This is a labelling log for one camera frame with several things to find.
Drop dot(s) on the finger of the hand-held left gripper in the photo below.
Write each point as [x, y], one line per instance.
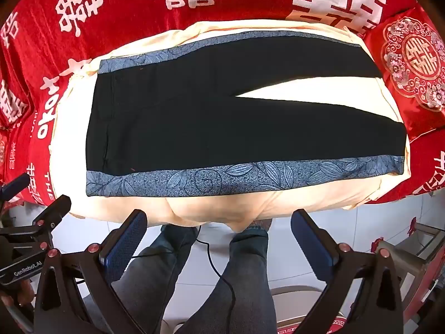
[52, 213]
[14, 185]

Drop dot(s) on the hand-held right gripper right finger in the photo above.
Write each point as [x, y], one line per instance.
[308, 245]

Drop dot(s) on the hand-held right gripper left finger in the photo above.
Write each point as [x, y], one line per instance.
[126, 241]

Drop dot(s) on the black pants with blue floral stripes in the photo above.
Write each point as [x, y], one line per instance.
[208, 128]

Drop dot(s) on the person's left hand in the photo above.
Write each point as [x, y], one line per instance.
[19, 295]

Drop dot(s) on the person's left leg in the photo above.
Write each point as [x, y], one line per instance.
[156, 278]

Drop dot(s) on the person's leg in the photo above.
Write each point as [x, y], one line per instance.
[243, 278]
[156, 278]

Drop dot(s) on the beige stool seat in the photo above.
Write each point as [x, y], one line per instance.
[295, 301]

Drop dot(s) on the person's right leg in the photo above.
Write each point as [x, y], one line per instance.
[243, 278]

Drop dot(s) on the grey chair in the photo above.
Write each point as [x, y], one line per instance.
[412, 255]

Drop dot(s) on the peach orange garment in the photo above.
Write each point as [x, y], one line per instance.
[313, 92]

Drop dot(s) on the red embroidered pillow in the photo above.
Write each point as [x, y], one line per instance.
[417, 59]

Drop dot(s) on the red printed blanket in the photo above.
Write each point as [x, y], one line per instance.
[139, 7]

